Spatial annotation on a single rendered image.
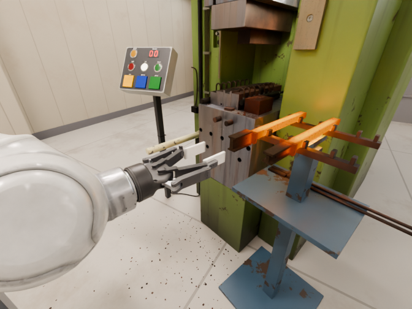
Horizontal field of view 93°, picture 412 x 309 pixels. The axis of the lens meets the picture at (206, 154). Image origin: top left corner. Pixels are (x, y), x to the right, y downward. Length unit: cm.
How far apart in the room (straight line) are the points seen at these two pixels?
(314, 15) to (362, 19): 15
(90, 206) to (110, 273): 132
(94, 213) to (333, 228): 70
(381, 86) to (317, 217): 83
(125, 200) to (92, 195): 20
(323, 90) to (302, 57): 17
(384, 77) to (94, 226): 136
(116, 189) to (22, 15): 349
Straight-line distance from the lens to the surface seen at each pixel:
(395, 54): 138
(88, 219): 18
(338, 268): 161
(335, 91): 97
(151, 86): 130
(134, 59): 146
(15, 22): 373
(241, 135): 57
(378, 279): 169
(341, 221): 82
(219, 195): 127
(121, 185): 37
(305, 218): 77
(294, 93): 102
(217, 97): 111
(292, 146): 57
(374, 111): 141
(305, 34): 99
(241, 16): 101
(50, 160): 19
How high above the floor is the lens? 118
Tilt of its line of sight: 28 degrees down
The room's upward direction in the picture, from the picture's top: straight up
